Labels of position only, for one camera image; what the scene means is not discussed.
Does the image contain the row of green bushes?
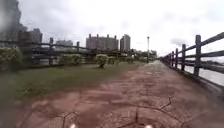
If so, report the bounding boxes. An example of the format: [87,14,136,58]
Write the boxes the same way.
[0,46,158,69]

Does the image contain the wide brown building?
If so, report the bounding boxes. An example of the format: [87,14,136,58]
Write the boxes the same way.
[85,33,120,52]

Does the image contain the narrow grey tower building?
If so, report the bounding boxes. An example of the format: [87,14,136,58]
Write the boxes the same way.
[119,33,132,52]

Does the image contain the reddish cracked paved path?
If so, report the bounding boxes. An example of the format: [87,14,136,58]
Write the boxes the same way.
[13,59,224,128]

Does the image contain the low pale building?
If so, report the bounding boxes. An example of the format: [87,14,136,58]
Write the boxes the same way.
[54,39,74,51]

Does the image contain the green grass strip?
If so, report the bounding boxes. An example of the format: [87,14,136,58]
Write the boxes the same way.
[0,61,146,104]

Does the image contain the grey water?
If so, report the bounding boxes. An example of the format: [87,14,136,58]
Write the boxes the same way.
[173,59,224,87]

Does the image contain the tall grey building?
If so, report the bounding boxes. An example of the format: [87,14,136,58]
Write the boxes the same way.
[0,0,44,44]

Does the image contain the lamp post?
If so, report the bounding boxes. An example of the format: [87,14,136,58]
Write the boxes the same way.
[146,36,151,63]

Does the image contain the dark wooden rail fence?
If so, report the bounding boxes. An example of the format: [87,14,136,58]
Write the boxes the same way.
[159,31,224,88]
[0,37,134,69]

